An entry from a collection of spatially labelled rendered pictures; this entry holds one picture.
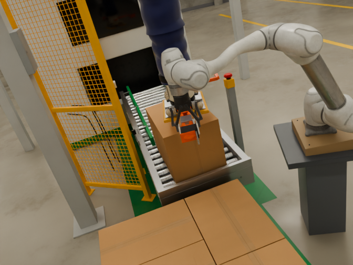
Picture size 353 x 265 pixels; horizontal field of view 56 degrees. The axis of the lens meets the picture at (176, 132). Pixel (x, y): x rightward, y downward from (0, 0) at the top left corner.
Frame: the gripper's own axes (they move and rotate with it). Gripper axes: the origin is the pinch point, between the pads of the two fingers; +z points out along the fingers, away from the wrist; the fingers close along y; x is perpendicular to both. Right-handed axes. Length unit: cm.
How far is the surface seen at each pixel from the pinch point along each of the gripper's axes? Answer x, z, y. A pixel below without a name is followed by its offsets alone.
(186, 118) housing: -11.9, -1.0, 0.2
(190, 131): 4.0, -1.7, -0.6
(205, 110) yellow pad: -43.5, 11.5, -11.3
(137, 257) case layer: 11, 66, 45
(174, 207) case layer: -24, 66, 22
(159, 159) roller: -86, 66, 32
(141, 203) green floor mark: -103, 121, 64
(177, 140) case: -48, 31, 11
